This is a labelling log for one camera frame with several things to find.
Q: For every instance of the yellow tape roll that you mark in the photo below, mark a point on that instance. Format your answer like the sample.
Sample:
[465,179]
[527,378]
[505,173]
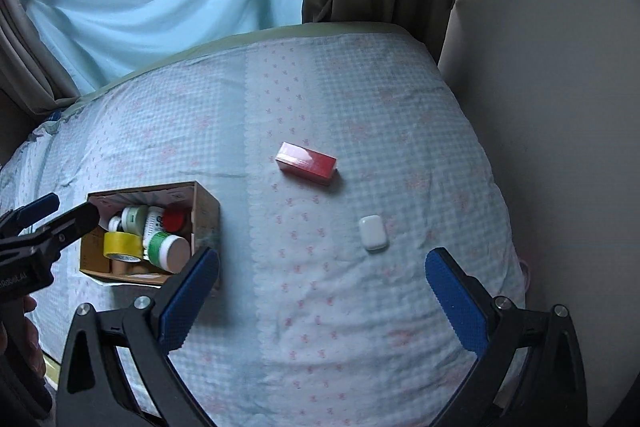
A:
[121,246]

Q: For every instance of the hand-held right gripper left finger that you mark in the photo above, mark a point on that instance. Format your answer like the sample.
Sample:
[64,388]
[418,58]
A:
[192,302]

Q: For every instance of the red cap jar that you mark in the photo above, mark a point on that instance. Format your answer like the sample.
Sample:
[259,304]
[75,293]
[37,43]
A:
[174,221]

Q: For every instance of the white bottle green band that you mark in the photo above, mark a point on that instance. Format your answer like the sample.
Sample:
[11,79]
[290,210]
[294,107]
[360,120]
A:
[169,251]

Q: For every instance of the white bottle pale green label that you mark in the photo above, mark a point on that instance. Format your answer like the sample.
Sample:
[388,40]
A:
[132,218]

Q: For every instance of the white bottle dark print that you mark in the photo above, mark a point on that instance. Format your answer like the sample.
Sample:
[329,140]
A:
[155,223]

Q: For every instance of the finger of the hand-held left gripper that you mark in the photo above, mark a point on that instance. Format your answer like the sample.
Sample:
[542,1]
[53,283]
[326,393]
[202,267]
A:
[70,224]
[37,207]

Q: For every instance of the small white case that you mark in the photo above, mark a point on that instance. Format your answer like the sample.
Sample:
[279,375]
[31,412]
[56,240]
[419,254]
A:
[372,233]

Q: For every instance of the patterned cardboard box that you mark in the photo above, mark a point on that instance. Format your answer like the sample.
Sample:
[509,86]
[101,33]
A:
[205,207]

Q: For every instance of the green mattress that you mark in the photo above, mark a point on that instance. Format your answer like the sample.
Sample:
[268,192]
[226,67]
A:
[350,27]

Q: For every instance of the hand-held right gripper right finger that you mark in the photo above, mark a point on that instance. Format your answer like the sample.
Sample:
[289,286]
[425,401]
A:
[455,302]

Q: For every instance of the person's left hand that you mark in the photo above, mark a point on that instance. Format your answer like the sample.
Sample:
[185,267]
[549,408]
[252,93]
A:
[27,339]

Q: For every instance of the red rectangular box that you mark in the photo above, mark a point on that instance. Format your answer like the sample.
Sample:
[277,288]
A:
[306,163]

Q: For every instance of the blue patterned bed sheet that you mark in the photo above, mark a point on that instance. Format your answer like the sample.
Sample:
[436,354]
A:
[325,107]

